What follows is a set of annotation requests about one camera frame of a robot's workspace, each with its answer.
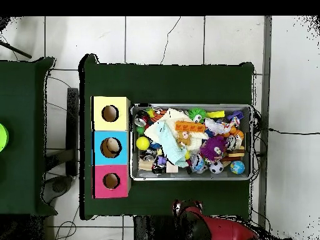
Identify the colourful spotted white cloth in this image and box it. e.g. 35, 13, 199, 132
204, 116, 241, 136

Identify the wooden box with three holes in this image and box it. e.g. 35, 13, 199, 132
91, 96, 132, 199

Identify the light blue waffle cloth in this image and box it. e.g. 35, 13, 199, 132
157, 121, 189, 168

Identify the yellow ball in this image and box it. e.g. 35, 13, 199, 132
136, 136, 151, 151

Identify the cream waffle cloth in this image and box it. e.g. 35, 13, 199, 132
144, 107, 209, 151

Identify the small brown plush toy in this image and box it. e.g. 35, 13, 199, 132
176, 131, 192, 148

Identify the long orange toy brick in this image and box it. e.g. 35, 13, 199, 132
174, 120, 206, 133

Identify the green puffer toy with eyes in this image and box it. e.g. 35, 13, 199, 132
187, 107, 208, 124

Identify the dark green table cloth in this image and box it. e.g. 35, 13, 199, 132
0, 56, 58, 217
78, 53, 256, 221

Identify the purple spiky rubber toy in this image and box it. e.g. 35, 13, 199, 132
199, 135, 228, 162

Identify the yellow foam wedge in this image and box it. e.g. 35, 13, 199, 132
206, 110, 226, 119

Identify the small soccer ball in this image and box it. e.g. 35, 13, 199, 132
209, 160, 224, 174

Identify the small globe ball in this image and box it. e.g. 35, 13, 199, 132
229, 160, 246, 175

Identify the grey stand base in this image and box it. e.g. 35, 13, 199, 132
42, 174, 74, 204

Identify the lime green round object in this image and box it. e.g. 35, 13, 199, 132
0, 122, 10, 153

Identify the black rod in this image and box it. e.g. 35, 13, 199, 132
0, 40, 33, 59

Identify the silver wire mesh bin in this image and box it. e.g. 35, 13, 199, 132
129, 103, 253, 181

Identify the black stand frame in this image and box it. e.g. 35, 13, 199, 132
44, 87, 80, 177

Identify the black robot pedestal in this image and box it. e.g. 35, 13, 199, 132
133, 215, 176, 240

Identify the black cable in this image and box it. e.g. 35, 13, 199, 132
259, 127, 320, 136

